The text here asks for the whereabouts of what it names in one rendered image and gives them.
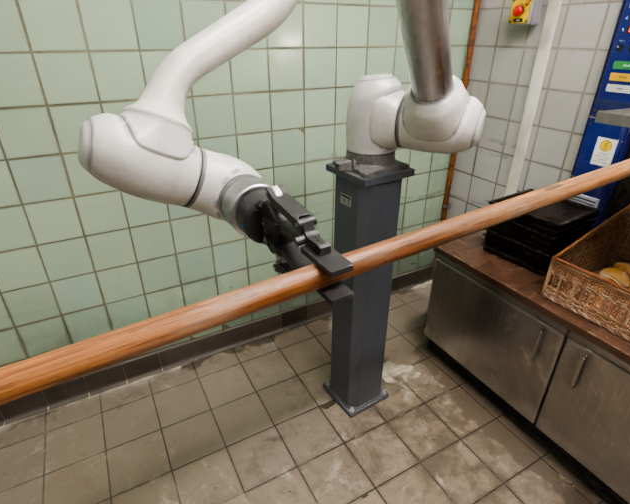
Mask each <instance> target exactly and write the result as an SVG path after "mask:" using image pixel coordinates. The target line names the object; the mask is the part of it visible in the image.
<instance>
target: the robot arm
mask: <svg viewBox="0 0 630 504"><path fill-rule="evenodd" d="M298 1H299V0H248V1H246V2H245V3H243V4H242V5H240V6H239V7H237V8H236V9H234V10H233V11H231V12H230V13H228V14H227V15H225V16H223V17H222V18H220V19H219V20H217V21H216V22H214V23H213V24H211V25H210V26H208V27H207V28H205V29H204V30H202V31H200V32H199V33H197V34H196V35H194V36H193V37H191V38H190V39H188V40H187V41H185V42H184V43H182V44H181V45H179V46H178V47H177V48H175V49H174V50H173V51H172V52H171V53H169V54H168V55H167V56H166V57H165V58H164V59H163V60H162V62H161V63H160V64H159V65H158V67H157V68H156V70H155V71H154V73H153V74H152V76H151V78H150V80H149V81H148V83H147V85H146V88H145V90H144V92H143V94H142V95H141V97H140V98H139V100H138V101H136V102H135V103H133V104H131V105H128V106H125V107H124V109H123V112H122V114H120V115H119V116H118V115H114V114H111V113H103V114H99V115H95V116H92V117H90V118H89V119H88V120H87V121H85V122H83V123H82V125H81V127H80V131H79V139H78V160H79V163H80V164H81V166H82V167H83V168H84V169H85V170H86V171H87V172H89V173H90V174H91V175H92V176H93V177H94V178H96V179H97V180H99V181H101V182H103V183H105V184H107V185H109V186H111V187H113V188H115V189H118V190H120V191H122V192H124V193H126V194H129V195H132V196H135V197H138V198H141V199H145V200H149V201H153V202H157V203H162V204H172V205H178V206H182V207H186V208H189V209H193V210H196V211H199V212H201V213H204V214H206V215H209V216H211V217H213V218H216V219H218V220H224V221H226V222H227V223H229V224H230V225H231V226H232V227H233V228H234V229H235V230H236V231H237V232H238V233H239V234H241V235H243V236H247V237H249V238H250V239H251V240H253V241H254V242H257V243H260V244H264V245H267V246H268V248H269V250H270V252H271V253H273V254H275V256H276V260H277V261H275V264H273V269H274V270H275V272H280V273H281V274H284V273H287V272H290V271H293V270H296V269H299V268H302V267H305V266H308V265H311V264H315V265H317V266H318V267H319V268H320V269H321V270H322V271H324V272H325V273H326V274H327V275H328V276H329V277H331V278H334V277H337V276H339V275H342V274H345V273H348V272H350V271H353V270H354V264H353V263H352V262H350V261H349V260H348V259H346V258H345V257H344V256H342V255H341V254H340V253H338V252H337V251H336V250H334V249H333V248H332V247H331V245H330V244H329V243H328V242H327V241H326V240H324V239H323V238H322V237H320V234H319V232H318V231H317V230H315V227H314V225H316V224H317V219H316V217H315V216H314V215H313V214H312V213H311V212H310V211H308V210H307V209H306V208H305V207H304V206H303V205H301V204H300V203H299V202H298V201H297V200H296V199H294V198H293V197H292V196H291V195H290V194H289V193H288V192H287V190H286V189H285V187H284V186H283V184H280V185H275V186H270V185H269V184H267V183H266V182H265V181H264V180H263V179H262V177H261V176H260V174H259V173H258V172H257V171H256V170H255V169H253V168H252V167H251V166H249V165H248V164H247V163H245V162H243V161H241V160H239V159H237V158H235V157H232V156H231V155H228V154H222V153H216V152H213V151H209V150H206V149H203V148H200V147H197V146H195V145H193V140H192V129H191V127H190V126H189V125H188V123H187V121H186V118H185V114H184V105H185V100H186V97H187V95H188V92H189V91H190V89H191V88H192V86H193V85H194V84H195V83H196V82H197V81H198V80H200V79H201V78H202V77H203V76H205V75H206V74H208V73H210V72H211V71H213V70H214V69H216V68H218V67H219V66H221V65H222V64H224V63H225V62H227V61H229V60H230V59H232V58H233V57H235V56H237V55H238V54H240V53H241V52H243V51H245V50H246V49H248V48H249V47H251V46H253V45H254V44H256V43H257V42H259V41H261V40H262V39H264V38H265V37H267V36H268V35H269V34H271V33H272V32H273V31H275V30H276V29H277V28H278V27H279V26H280V25H281V24H282V23H283V22H284V21H285V20H286V19H287V18H288V17H289V15H290V14H291V13H292V11H293V10H294V8H295V6H296V5H297V3H298ZM396 5H397V11H398V16H399V21H400V27H401V32H402V38H403V43H404V49H405V54H406V59H407V65H408V70H409V76H410V81H411V87H410V88H409V89H408V91H407V92H406V91H403V90H401V89H402V85H401V83H400V81H399V80H398V79H397V78H396V77H394V76H393V75H391V74H389V73H385V74H372V75H364V76H361V77H360V78H359V80H358V81H357V83H356V84H355V85H354V87H353V90H352V92H351V95H350V99H349V103H348V108H347V118H346V157H343V158H339V159H334V160H332V165H333V166H335V169H336V170H337V171H350V172H353V173H355V174H358V175H359V176H361V177H362V178H371V177H373V176H377V175H381V174H386V173H391V172H395V171H401V170H408V168H409V165H408V164H407V163H404V162H401V161H398V160H396V159H395V149H396V148H400V147H401V148H407V149H410V150H415V151H421V152H429V153H440V154H451V153H458V152H462V151H466V150H468V149H471V147H473V146H475V145H476V144H477V143H478V141H479V139H480V136H481V133H482V130H483V126H484V122H485V118H486V111H485V109H484V107H483V105H482V104H481V102H480V101H479V100H478V99H477V98H475V97H471V96H469V94H468V92H467V91H466V89H465V88H464V85H463V83H462V81H461V80H460V79H459V78H457V77H456V76H454V75H453V72H452V57H451V42H450V27H449V13H448V7H449V4H448V0H396ZM304 244H306V245H305V246H301V245H304ZM299 246H301V248H300V247H299ZM316 291H317V292H318V293H319V294H320V295H321V296H322V297H323V298H324V299H325V300H326V301H327V302H328V303H329V304H330V305H331V306H335V305H338V304H340V303H343V302H345V301H348V300H350V299H353V298H354V292H353V291H352V290H350V289H349V288H348V287H347V286H346V285H345V284H344V283H342V282H338V283H335V284H333V285H330V286H327V287H324V288H322V289H319V290H316Z"/></svg>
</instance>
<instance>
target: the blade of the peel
mask: <svg viewBox="0 0 630 504"><path fill-rule="evenodd" d="M594 122H597V123H603V124H609V125H616V126H622V127H628V128H630V108H626V109H617V110H607V111H598V112H597V115H596V118H595V121H594Z"/></svg>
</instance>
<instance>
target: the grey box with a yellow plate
mask: <svg viewBox="0 0 630 504"><path fill-rule="evenodd" d="M526 1H527V0H513V1H512V6H511V11H510V16H509V21H508V25H538V24H539V20H540V16H541V11H542V7H543V3H544V0H528V1H529V5H528V6H526V5H525V2H526ZM517 5H520V6H522V7H523V12H522V14H521V15H520V16H517V17H516V16H514V15H513V14H512V11H513V8H514V7H515V6H517Z"/></svg>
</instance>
